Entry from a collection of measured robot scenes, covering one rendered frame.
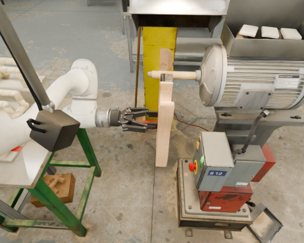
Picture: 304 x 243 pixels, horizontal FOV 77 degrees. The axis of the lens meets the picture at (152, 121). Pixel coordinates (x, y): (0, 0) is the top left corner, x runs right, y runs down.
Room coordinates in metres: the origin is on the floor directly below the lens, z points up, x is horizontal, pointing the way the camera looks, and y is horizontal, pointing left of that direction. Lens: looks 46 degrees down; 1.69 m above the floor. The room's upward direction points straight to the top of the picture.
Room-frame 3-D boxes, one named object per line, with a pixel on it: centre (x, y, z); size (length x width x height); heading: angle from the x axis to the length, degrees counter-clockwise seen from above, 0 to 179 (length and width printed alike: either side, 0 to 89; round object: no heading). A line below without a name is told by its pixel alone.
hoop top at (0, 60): (0.91, 0.73, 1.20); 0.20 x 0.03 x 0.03; 83
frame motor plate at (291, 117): (0.67, -0.47, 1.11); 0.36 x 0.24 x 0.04; 87
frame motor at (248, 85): (0.67, -0.41, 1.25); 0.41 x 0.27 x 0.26; 87
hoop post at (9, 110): (0.66, 0.67, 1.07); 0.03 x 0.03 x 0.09
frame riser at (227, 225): (0.67, -0.47, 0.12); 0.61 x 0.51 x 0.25; 177
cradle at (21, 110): (0.70, 0.66, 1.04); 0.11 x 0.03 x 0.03; 174
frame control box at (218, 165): (0.44, -0.31, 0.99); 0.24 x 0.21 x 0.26; 87
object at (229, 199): (0.51, -0.46, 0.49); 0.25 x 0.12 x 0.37; 87
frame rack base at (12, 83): (0.86, 0.73, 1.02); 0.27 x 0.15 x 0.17; 84
